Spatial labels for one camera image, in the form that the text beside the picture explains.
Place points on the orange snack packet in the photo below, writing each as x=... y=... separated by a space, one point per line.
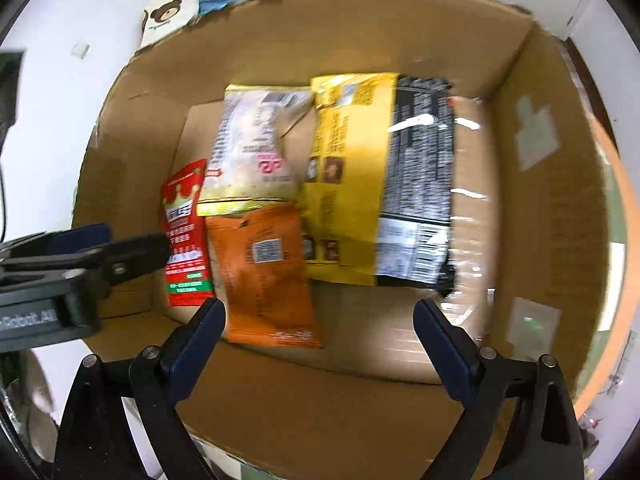
x=265 y=290

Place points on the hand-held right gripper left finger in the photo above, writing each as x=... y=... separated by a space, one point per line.
x=197 y=355

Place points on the yellow snack packet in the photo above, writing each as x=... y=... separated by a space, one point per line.
x=350 y=185

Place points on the cardboard box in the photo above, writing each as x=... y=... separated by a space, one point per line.
x=350 y=35

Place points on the white bear print pillow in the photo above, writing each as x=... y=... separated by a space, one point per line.
x=165 y=12

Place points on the black snack packet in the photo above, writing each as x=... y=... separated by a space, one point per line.
x=420 y=160

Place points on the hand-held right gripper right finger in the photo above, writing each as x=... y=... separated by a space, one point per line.
x=445 y=355

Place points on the cream snack packet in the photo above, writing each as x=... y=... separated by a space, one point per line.
x=250 y=160

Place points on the red snack packet green stripe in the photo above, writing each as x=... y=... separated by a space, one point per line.
x=187 y=240

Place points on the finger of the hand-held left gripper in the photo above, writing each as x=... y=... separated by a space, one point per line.
x=82 y=236
x=135 y=255

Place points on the white wall socket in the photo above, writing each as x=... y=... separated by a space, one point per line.
x=80 y=49

